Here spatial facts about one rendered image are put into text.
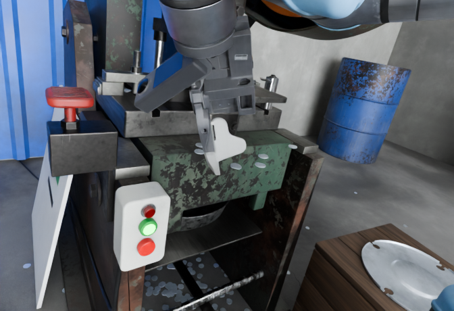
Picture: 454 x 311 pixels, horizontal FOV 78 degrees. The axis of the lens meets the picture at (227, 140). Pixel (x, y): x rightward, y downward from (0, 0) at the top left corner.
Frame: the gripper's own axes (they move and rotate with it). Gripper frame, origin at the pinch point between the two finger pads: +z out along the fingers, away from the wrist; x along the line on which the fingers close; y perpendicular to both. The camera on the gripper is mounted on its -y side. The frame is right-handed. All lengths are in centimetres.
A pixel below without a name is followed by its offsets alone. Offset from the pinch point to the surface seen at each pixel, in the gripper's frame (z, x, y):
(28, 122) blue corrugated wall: 72, 78, -113
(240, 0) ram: -3.4, 35.2, 8.3
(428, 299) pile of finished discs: 48, -23, 47
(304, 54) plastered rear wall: 137, 183, 73
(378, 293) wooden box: 45, -21, 35
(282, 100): 5.9, 11.5, 14.2
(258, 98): 2.3, 9.5, 9.0
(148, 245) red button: 6.9, -15.0, -11.8
